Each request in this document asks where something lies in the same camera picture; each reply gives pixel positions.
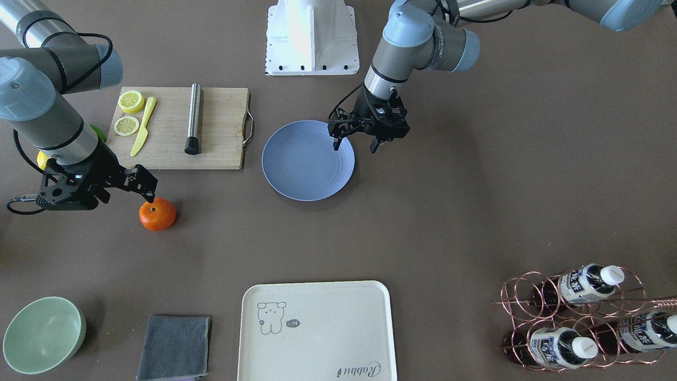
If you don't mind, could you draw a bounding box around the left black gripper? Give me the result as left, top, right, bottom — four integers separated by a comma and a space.
328, 85, 409, 154

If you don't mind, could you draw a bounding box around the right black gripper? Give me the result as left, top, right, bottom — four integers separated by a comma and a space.
36, 141, 158, 211

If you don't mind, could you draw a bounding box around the orange mandarin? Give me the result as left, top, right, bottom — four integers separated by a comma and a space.
138, 197, 177, 231

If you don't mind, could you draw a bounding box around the blue plate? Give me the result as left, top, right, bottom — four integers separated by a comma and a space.
261, 120, 356, 202

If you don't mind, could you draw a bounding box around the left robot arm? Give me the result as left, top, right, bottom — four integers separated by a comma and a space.
326, 1, 552, 153

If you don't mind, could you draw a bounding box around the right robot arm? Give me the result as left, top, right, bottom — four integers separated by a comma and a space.
1, 1, 158, 214

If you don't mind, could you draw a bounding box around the yellow plastic knife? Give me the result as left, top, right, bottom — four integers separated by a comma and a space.
129, 96, 157, 157

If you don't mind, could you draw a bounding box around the green lime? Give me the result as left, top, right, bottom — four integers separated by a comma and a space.
89, 124, 107, 142

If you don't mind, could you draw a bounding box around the lemon slice lower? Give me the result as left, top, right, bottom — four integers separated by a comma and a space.
113, 116, 141, 137

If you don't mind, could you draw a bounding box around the lemon slice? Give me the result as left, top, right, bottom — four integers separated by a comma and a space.
117, 90, 145, 114
113, 116, 141, 137

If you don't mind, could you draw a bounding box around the steel muddler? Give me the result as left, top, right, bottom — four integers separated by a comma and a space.
184, 83, 202, 155

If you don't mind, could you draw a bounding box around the yellow lemon lower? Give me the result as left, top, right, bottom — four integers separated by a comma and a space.
36, 150, 49, 171

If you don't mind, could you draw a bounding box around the lemon slice upper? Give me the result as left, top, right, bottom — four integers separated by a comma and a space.
117, 90, 145, 114

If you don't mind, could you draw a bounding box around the wooden cutting board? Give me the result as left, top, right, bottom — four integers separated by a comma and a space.
106, 86, 251, 170

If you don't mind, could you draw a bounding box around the grey folded cloth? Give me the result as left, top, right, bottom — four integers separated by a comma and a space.
136, 314, 212, 380

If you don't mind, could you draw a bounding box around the green bowl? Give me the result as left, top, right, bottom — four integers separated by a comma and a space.
2, 296, 87, 375

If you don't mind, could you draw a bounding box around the cream rabbit tray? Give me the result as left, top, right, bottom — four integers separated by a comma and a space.
237, 280, 398, 380

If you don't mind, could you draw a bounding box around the drink bottle top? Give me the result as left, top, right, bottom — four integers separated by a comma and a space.
529, 263, 625, 312

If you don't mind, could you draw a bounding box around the drink bottle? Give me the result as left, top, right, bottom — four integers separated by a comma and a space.
502, 327, 599, 370
529, 263, 625, 312
592, 310, 676, 355

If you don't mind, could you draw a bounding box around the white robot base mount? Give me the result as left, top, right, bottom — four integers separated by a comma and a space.
264, 1, 360, 76

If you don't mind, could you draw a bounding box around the copper wire bottle rack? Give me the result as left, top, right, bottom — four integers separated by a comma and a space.
500, 269, 675, 372

